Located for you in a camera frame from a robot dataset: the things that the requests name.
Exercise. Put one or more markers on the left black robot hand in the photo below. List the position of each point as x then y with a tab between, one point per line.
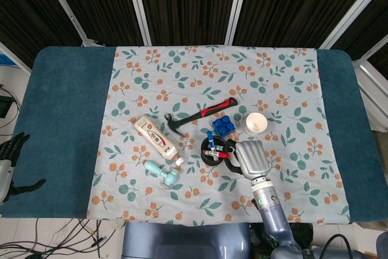
12	162

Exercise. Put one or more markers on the blue toy building block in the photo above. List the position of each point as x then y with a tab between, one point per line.
222	125

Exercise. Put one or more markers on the blue-grey robot torso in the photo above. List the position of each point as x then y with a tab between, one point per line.
185	240

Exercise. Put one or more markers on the white paper cup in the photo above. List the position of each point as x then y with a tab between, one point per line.
256	123

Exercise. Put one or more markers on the white lotion bottle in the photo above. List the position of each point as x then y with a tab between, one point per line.
156	139

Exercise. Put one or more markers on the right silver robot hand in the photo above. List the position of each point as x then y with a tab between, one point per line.
251	157

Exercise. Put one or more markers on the red marker pen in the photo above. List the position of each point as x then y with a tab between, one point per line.
215	153

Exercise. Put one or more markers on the floral patterned tablecloth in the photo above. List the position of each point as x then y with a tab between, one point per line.
212	89

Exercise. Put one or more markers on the white aluminium partition frame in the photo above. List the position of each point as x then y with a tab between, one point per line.
142	7

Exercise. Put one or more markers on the red black claw hammer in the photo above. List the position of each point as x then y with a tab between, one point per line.
197	114

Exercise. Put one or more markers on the light blue handheld massager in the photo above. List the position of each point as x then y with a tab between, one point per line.
162	173

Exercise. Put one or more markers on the blue marker pen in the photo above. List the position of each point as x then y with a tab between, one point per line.
211	140

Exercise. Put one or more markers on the dark teal table cover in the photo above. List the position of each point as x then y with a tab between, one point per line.
57	131

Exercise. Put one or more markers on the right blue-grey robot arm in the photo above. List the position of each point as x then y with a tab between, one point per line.
271	213

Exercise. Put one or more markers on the black round pen holder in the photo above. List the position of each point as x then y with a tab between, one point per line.
213	152

